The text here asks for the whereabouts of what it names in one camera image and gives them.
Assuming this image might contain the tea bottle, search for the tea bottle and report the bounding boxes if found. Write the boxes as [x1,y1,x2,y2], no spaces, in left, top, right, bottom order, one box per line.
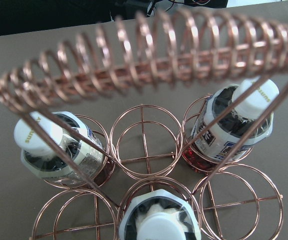
[119,189,202,240]
[182,77,279,172]

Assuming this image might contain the tea bottle front end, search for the tea bottle front end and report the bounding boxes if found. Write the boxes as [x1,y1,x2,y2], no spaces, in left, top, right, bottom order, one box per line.
[13,111,116,187]

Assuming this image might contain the copper wire bottle rack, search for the copper wire bottle rack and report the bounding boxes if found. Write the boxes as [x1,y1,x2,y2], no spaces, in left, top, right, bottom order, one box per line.
[0,1,288,240]

